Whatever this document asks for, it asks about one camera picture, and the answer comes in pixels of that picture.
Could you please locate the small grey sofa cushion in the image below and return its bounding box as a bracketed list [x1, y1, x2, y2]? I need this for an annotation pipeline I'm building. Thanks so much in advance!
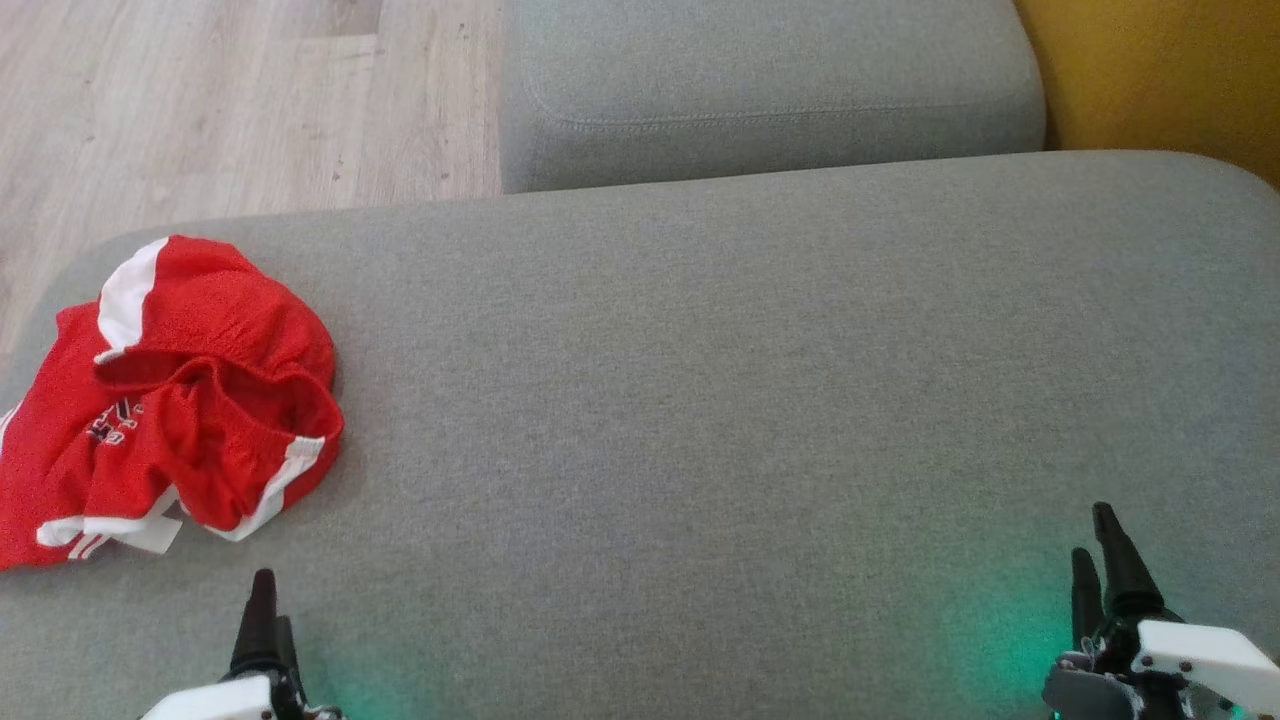
[498, 0, 1048, 195]

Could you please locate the yellow upholstered cushion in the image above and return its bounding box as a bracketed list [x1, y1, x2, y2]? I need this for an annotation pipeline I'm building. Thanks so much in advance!
[1013, 0, 1280, 191]

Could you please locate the large grey sofa seat cushion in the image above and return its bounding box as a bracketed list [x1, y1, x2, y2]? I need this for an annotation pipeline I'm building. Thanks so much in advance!
[0, 150, 1280, 720]

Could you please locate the red garment with white stripes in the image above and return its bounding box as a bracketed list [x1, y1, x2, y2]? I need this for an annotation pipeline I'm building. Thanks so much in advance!
[0, 300, 346, 572]

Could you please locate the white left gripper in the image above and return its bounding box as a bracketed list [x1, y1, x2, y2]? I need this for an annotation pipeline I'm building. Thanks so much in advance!
[140, 568, 347, 720]

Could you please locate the red garment with white band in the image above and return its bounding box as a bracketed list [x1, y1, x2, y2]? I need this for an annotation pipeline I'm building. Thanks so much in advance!
[93, 235, 338, 401]

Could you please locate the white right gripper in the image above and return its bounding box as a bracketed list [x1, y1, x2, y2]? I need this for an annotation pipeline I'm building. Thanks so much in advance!
[1071, 502, 1280, 720]

